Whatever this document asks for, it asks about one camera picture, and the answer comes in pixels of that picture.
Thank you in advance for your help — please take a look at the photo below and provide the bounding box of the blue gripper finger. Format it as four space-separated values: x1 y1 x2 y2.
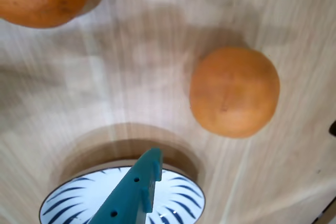
88 147 164 224

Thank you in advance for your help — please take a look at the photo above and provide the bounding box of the large orange with scratch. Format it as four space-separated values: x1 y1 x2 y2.
189 47 280 139

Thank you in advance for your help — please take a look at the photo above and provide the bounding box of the white plate with blue strokes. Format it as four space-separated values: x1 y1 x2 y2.
38 165 206 224

